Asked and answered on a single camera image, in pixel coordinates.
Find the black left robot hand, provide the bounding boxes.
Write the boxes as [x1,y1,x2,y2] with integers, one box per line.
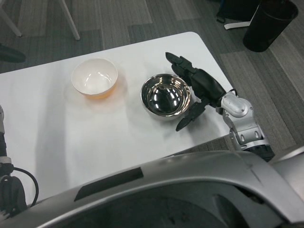
[0,175,27,218]

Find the white bowl orange outside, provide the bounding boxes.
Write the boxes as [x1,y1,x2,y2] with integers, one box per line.
[71,58,118,100]

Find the black bag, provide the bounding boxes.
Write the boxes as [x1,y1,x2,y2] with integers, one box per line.
[215,0,262,24]

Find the white table leg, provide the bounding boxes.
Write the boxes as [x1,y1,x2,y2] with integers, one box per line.
[57,0,81,40]
[0,0,23,38]

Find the silver robot chest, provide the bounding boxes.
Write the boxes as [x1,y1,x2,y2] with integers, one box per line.
[30,145,304,228]

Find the shiny metal bowl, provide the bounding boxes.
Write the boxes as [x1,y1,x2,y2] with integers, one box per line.
[140,74,192,122]

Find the black trash bin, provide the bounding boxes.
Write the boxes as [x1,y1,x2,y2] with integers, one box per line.
[243,0,299,53]

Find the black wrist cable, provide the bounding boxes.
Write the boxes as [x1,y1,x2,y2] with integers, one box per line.
[11,167,40,207]

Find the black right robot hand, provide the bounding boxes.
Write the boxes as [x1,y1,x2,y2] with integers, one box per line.
[165,51,226,132]

